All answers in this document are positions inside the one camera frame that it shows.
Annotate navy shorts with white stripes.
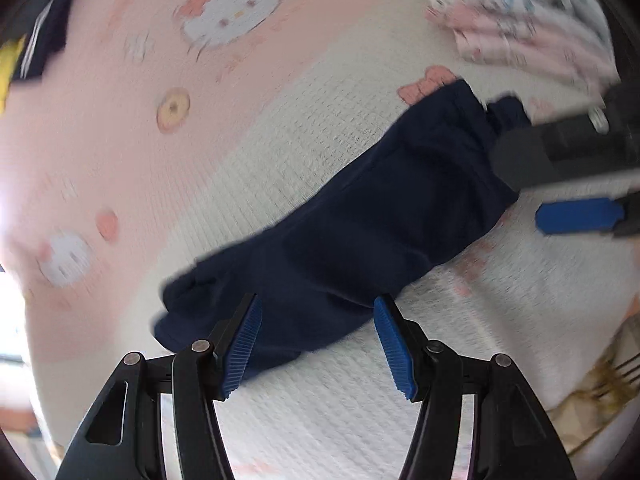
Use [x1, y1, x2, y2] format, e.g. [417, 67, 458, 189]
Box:
[10, 0, 83, 83]
[152, 79, 532, 372]

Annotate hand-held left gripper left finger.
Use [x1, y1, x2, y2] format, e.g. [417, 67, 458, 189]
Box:
[56, 292, 264, 480]

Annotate pink cat print blanket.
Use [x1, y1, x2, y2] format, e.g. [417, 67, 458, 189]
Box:
[0, 0, 640, 480]

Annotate yellow plush toy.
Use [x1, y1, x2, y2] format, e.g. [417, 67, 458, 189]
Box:
[0, 35, 26, 111]

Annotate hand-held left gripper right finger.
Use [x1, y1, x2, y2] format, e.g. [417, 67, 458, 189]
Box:
[374, 294, 576, 480]

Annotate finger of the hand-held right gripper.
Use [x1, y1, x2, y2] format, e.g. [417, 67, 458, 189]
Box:
[492, 109, 640, 193]
[535, 195, 640, 239]

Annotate beige checked cloth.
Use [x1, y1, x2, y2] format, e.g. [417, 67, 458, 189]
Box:
[550, 320, 640, 461]

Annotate pink cat print garment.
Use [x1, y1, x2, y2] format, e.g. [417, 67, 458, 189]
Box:
[425, 0, 621, 96]

